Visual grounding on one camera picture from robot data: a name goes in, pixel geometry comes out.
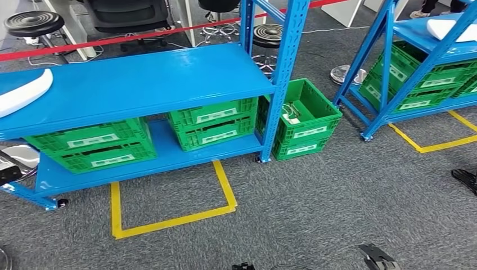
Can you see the person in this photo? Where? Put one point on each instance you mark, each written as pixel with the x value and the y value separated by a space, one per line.
pixel 164 28
pixel 436 4

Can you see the black round stool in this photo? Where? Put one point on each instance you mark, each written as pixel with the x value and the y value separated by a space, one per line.
pixel 33 23
pixel 218 4
pixel 268 35

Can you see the white curved body part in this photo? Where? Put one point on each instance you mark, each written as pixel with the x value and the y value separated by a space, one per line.
pixel 18 93
pixel 441 28

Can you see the white desk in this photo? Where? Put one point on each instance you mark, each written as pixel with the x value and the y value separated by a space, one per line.
pixel 90 52
pixel 183 22
pixel 342 11

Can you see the green plastic crate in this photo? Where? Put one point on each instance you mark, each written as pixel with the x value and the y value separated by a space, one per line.
pixel 93 151
pixel 469 87
pixel 425 84
pixel 214 126
pixel 307 143

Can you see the blue metal shelf rack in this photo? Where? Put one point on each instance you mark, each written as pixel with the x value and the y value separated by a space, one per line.
pixel 410 31
pixel 149 82

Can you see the yellow floor tape square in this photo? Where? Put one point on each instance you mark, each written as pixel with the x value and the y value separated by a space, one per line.
pixel 428 148

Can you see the red barrier belt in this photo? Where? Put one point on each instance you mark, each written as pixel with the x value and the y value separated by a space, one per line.
pixel 111 39

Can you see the black office chair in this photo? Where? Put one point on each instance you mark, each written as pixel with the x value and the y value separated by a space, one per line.
pixel 126 15

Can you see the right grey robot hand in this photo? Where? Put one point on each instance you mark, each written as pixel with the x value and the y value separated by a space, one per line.
pixel 376 257

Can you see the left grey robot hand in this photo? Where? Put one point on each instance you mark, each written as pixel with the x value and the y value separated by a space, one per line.
pixel 9 175

